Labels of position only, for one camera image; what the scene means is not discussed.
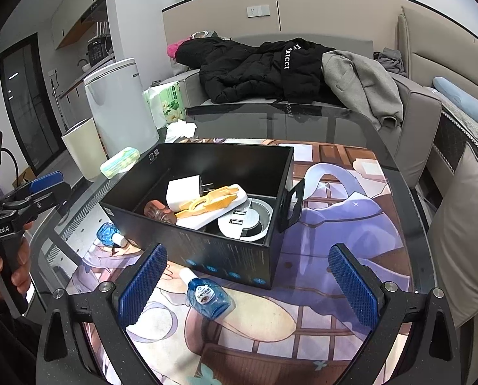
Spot white rectangular device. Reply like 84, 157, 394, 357
176, 184, 247, 229

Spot black puffer jacket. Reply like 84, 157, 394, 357
174, 38, 339, 104

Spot black kitchen appliance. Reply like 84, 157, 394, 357
88, 35, 113, 66

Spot green pill case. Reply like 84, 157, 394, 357
100, 147, 141, 179

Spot beige cushion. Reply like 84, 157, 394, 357
428, 145, 478, 327

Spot white wall switch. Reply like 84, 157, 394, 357
247, 4, 270, 18

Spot brown amber bottle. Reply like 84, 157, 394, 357
143, 200, 177, 224

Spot grey sofa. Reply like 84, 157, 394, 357
178, 33, 443, 190

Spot black storage box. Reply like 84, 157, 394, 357
100, 142, 304, 289

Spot crumpled white tissue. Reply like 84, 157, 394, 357
165, 119, 197, 142

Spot grey hoodie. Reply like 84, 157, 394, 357
322, 50, 403, 130

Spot white air purifier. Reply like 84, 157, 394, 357
83, 58, 159, 157

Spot cream trash bin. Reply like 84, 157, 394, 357
62, 117, 107, 182

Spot blue liquid bottle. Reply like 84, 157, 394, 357
179, 268, 234, 321
96, 223, 129, 248

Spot white charger cube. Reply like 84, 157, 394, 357
166, 175, 201, 212

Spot person's left hand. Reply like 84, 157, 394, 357
0, 223, 34, 299

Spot anime printed desk mat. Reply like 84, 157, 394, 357
55, 138, 413, 384

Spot green tissue pack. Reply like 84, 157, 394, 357
143, 81, 186, 129

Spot black glass door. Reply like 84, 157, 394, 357
0, 34, 65, 175

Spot round grey usb hub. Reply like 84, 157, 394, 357
217, 198, 273, 243

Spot yellow plastic tweezers tool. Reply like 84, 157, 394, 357
175, 186, 239, 218

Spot light blue pillow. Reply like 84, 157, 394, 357
433, 77, 478, 123

